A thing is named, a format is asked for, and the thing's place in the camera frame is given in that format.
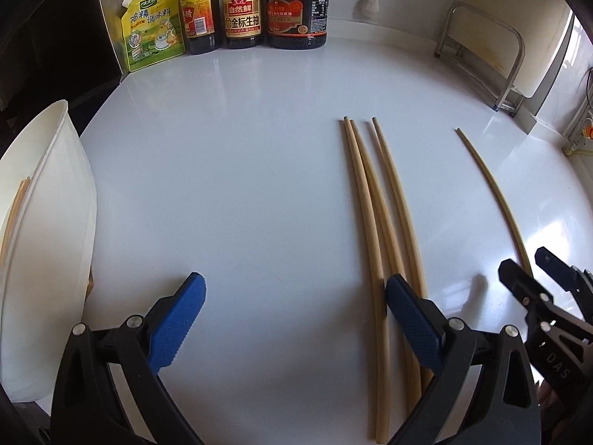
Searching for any dark sauce jug red cap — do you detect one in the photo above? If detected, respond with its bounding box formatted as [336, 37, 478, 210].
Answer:
[265, 0, 331, 50]

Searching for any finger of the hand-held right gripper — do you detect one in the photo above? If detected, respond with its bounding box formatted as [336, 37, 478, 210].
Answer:
[535, 247, 593, 325]
[498, 260, 593, 385]

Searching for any white plastic container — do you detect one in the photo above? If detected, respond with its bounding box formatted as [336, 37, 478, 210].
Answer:
[0, 99, 98, 404]

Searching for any vinegar bottle yellow label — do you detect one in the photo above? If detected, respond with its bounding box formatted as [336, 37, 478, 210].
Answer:
[178, 0, 222, 55]

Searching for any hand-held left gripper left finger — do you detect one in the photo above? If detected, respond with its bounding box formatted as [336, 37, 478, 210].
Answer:
[50, 272, 207, 445]

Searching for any wall socket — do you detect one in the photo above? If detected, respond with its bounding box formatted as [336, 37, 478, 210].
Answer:
[563, 106, 593, 158]

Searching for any white cutting board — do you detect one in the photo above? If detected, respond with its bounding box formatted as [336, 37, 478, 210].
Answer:
[463, 0, 573, 100]

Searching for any soy sauce bottle brown label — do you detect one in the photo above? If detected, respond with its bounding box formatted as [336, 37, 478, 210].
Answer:
[221, 0, 264, 50]

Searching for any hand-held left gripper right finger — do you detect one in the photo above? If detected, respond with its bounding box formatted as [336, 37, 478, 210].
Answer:
[385, 274, 543, 445]

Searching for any metal cutting board rack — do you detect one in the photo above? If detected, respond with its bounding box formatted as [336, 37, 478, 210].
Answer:
[434, 2, 526, 116]

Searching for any yellow green seasoning pouch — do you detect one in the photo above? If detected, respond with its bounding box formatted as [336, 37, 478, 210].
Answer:
[111, 0, 186, 73]

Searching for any bundle of wooden chopsticks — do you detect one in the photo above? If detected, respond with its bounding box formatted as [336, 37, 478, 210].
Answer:
[0, 177, 32, 265]

